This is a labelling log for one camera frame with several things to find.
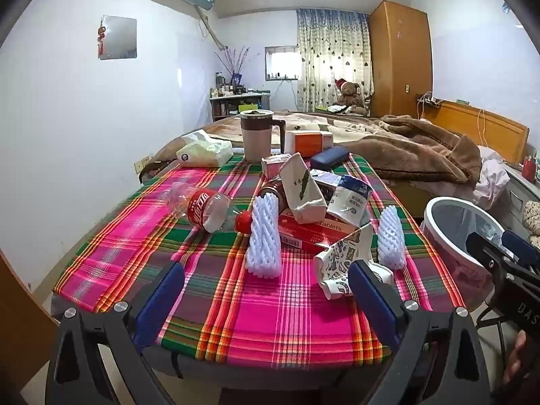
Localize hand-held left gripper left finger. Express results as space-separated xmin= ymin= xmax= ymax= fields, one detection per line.
xmin=46 ymin=261 xmax=186 ymax=405

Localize soft tissue pack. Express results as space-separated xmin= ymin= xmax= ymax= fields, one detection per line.
xmin=176 ymin=130 xmax=234 ymax=167

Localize floral quilt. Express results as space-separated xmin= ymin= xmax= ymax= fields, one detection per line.
xmin=522 ymin=200 xmax=540 ymax=235

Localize beige patterned bedspread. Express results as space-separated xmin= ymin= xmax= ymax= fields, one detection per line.
xmin=202 ymin=112 xmax=380 ymax=153

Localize brown pink lidded mug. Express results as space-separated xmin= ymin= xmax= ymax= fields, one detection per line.
xmin=240 ymin=110 xmax=287 ymax=164

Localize dark blue glasses case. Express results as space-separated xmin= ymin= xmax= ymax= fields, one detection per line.
xmin=310 ymin=145 xmax=350 ymax=171

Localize person's right hand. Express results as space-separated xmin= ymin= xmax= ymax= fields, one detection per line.
xmin=502 ymin=330 xmax=529 ymax=385

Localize small white foam net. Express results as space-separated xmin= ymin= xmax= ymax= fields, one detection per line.
xmin=377 ymin=205 xmax=408 ymax=271

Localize wall mirror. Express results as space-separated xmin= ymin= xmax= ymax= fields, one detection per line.
xmin=100 ymin=15 xmax=138 ymax=60

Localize brown teddy bear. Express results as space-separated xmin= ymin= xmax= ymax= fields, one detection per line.
xmin=335 ymin=78 xmax=368 ymax=115

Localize clear plastic bottle red label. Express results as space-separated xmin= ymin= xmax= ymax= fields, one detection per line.
xmin=158 ymin=181 xmax=253 ymax=234

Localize wooden cabinet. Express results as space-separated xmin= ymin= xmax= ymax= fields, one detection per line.
xmin=0 ymin=249 xmax=60 ymax=389

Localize brown fleece blanket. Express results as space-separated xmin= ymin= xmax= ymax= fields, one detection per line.
xmin=337 ymin=114 xmax=484 ymax=184

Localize vase of purple branches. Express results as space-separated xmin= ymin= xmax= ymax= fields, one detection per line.
xmin=215 ymin=46 xmax=254 ymax=85

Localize large white foam net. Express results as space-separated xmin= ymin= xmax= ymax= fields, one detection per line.
xmin=245 ymin=196 xmax=282 ymax=278

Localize crushed printed paper cup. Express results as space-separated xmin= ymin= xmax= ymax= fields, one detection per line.
xmin=313 ymin=224 xmax=395 ymax=300

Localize cluttered side desk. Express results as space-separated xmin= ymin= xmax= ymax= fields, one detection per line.
xmin=210 ymin=90 xmax=273 ymax=122

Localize red tablet box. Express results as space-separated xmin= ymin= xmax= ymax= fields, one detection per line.
xmin=277 ymin=211 xmax=359 ymax=256

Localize wooden bed headboard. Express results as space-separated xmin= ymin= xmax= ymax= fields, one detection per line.
xmin=422 ymin=99 xmax=530 ymax=165

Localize small printed carton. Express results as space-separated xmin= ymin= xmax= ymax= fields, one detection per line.
xmin=310 ymin=169 xmax=342 ymax=203

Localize wrapped air conditioner pipe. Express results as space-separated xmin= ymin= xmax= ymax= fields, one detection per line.
xmin=198 ymin=6 xmax=228 ymax=49

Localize wooden wardrobe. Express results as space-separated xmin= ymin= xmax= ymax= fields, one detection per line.
xmin=369 ymin=1 xmax=434 ymax=119

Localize orange white box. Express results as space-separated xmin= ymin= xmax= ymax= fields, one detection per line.
xmin=285 ymin=130 xmax=334 ymax=158

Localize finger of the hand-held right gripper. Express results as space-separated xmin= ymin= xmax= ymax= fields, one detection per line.
xmin=465 ymin=231 xmax=513 ymax=273
xmin=501 ymin=230 xmax=540 ymax=266

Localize small window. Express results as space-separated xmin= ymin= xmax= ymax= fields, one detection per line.
xmin=265 ymin=46 xmax=300 ymax=82

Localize patterned curtain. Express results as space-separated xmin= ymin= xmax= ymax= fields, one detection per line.
xmin=296 ymin=8 xmax=374 ymax=112

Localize white paper bag green leaf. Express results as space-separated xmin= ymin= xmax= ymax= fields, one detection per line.
xmin=279 ymin=152 xmax=327 ymax=224

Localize plaid tablecloth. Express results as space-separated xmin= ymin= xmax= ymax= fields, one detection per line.
xmin=54 ymin=154 xmax=467 ymax=368

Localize white blue packet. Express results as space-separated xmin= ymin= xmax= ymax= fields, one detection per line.
xmin=327 ymin=174 xmax=373 ymax=226

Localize grey nightstand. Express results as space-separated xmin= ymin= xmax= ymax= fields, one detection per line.
xmin=498 ymin=162 xmax=540 ymax=228

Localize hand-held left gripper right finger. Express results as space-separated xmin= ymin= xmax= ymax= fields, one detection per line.
xmin=348 ymin=259 xmax=492 ymax=405

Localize bottles on side desk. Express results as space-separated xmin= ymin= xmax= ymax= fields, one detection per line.
xmin=211 ymin=72 xmax=254 ymax=98

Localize pale pink sheet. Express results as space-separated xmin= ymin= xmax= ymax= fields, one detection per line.
xmin=472 ymin=147 xmax=511 ymax=209

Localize orange cable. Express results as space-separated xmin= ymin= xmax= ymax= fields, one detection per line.
xmin=477 ymin=107 xmax=490 ymax=144

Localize white round waste bin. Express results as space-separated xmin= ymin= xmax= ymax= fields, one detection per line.
xmin=421 ymin=196 xmax=507 ymax=304

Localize dark brown bottle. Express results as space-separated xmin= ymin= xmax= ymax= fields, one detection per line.
xmin=258 ymin=178 xmax=290 ymax=214

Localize small pink box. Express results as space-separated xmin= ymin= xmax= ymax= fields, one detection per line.
xmin=262 ymin=154 xmax=292 ymax=179

